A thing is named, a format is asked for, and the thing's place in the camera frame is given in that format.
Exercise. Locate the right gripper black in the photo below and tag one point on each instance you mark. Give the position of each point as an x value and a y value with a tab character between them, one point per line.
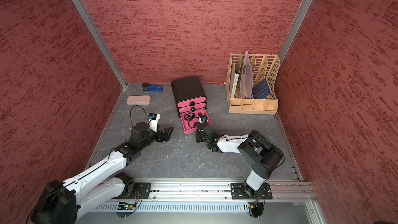
198	134

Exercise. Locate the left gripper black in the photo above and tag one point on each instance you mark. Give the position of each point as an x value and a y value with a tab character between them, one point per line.
161	139

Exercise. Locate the black pink drawer cabinet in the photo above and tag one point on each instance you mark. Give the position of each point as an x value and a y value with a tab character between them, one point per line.
189	96

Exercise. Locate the black earphones bottom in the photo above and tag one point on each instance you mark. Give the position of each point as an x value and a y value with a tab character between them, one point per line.
189	116

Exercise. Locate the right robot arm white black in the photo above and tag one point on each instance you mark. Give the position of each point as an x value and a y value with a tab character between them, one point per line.
260	155

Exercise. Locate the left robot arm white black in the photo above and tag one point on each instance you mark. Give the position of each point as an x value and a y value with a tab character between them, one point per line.
66	202

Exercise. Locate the pink pencil case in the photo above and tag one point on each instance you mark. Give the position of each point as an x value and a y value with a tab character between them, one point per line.
138	100

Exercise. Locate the blue black stapler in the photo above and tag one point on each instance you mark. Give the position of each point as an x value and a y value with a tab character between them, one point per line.
152	87

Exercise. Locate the translucent grey folder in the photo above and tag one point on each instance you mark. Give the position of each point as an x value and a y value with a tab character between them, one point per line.
246	79

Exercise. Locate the dark blue notebook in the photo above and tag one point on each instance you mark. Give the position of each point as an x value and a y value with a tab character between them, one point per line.
261	90

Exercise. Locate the beige paper folder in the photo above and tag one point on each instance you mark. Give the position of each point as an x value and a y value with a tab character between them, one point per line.
235	72

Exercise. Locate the beige file organizer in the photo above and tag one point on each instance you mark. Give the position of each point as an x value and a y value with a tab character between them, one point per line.
263	66

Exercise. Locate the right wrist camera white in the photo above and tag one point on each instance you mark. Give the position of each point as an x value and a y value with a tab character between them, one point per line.
203	118

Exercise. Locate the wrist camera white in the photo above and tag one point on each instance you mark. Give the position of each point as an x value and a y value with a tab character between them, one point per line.
153	121
203	118

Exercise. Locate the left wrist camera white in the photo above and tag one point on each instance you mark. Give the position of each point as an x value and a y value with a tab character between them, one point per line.
153	121

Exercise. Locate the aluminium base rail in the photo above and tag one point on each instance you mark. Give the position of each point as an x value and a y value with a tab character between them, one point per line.
219	190

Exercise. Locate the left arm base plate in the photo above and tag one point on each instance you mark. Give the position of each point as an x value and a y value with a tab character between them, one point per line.
137	190

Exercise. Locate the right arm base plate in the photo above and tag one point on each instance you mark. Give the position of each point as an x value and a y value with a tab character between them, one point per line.
241	191

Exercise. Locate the aluminium corner post left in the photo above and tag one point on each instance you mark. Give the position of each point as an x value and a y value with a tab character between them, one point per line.
82	10

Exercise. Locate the aluminium corner post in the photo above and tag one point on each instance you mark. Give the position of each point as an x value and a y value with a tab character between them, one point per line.
300	15
82	10

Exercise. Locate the aluminium corner post right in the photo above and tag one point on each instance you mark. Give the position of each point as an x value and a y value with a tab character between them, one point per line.
300	15

